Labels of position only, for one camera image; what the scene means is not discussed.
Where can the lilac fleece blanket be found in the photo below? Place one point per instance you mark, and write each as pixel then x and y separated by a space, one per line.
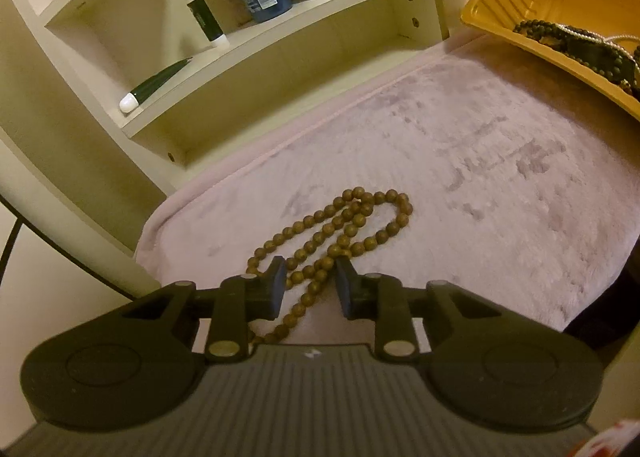
pixel 450 162

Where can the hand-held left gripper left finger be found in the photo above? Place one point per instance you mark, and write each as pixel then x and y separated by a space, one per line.
pixel 277 287

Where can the cream wooden shelf unit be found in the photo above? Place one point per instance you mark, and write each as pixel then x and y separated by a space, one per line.
pixel 325 42

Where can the black wristwatch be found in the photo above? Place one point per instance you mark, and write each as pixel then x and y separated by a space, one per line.
pixel 600 57

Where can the dark green tube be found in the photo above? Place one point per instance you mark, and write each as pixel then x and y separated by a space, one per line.
pixel 155 83

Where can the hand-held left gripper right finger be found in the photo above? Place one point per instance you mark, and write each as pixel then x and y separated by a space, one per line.
pixel 345 287

